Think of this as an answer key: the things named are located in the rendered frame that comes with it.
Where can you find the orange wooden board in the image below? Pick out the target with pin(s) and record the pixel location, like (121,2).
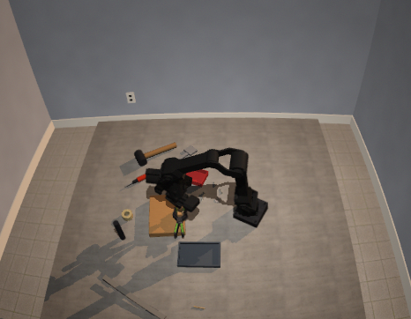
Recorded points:
(161,221)

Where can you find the red open tray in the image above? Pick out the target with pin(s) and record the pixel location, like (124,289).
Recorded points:
(198,177)

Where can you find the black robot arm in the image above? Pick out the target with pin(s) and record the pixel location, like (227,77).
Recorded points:
(173,172)

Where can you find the black mallet with wooden handle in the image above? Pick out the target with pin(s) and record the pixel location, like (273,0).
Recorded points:
(141,158)

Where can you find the red-handled screwdriver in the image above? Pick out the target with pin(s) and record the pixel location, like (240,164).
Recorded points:
(139,179)

